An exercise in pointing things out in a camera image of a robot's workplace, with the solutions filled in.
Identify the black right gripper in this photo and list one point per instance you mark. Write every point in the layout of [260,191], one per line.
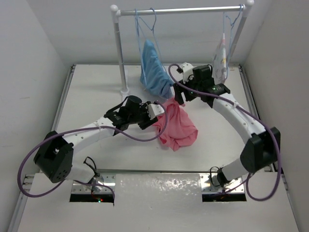
[178,96]

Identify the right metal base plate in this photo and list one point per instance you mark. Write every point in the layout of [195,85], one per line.
[210,185]

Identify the blue t shirt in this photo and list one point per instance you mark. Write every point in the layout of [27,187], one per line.
[153,76]

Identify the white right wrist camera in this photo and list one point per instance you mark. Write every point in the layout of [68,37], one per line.
[186,69]

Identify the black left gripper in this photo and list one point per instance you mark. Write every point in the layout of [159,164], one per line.
[147,121]

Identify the white metal clothes rack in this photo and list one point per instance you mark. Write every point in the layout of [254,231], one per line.
[243,12]

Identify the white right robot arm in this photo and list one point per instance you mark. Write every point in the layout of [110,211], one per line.
[261,144]

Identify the blue hanger holding patterned garment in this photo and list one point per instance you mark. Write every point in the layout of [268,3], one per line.
[224,17]

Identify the blue wire hanger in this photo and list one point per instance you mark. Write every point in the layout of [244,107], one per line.
[140,43]

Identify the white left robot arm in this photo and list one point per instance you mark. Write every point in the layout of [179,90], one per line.
[55,157]

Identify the blue hanger holding blue shirt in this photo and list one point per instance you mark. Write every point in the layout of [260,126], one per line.
[152,28]

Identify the white patterned garment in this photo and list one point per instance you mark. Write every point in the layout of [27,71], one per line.
[219,63]

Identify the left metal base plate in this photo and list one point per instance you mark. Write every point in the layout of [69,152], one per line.
[106,179]

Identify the pink t shirt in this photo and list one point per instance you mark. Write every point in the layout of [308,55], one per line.
[179,130]

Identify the metal base plate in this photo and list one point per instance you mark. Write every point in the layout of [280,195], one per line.
[106,179]
[210,185]

